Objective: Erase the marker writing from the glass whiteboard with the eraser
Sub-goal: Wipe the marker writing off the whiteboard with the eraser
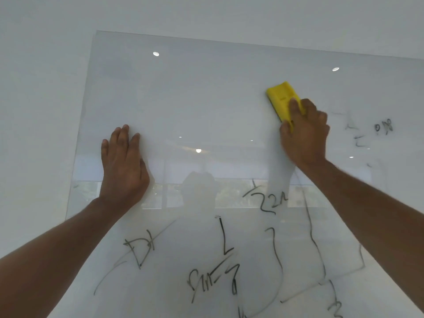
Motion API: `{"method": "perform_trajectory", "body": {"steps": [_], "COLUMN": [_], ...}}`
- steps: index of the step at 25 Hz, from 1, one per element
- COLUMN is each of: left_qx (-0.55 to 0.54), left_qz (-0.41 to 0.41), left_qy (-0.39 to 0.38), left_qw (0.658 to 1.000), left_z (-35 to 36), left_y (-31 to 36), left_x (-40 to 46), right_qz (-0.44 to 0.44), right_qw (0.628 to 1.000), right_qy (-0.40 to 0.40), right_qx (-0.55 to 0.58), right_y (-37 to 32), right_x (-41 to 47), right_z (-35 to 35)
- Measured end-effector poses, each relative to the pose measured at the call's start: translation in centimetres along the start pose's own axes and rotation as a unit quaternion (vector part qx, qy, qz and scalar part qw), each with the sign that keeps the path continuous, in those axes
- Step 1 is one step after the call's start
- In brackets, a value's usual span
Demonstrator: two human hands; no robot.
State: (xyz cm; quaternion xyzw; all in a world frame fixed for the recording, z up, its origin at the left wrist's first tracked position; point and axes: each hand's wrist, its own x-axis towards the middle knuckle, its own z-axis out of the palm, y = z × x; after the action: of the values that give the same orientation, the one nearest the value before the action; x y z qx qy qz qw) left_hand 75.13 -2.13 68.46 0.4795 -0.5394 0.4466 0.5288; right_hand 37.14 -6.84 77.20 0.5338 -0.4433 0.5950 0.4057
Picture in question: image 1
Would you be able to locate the person's left hand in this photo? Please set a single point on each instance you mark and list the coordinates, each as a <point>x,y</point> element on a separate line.
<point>124,175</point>

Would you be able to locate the person's right hand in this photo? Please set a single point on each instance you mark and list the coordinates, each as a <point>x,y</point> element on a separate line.
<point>304,135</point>

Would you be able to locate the white glass whiteboard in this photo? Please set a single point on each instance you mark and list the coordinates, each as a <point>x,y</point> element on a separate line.
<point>215,96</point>

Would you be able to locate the person's left forearm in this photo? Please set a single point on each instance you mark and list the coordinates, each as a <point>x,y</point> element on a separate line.
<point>49,261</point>

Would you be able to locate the person's right forearm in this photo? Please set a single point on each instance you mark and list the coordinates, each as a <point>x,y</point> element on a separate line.
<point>364,211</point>

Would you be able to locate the yellow eraser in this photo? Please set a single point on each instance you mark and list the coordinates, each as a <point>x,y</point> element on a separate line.
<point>281,96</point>

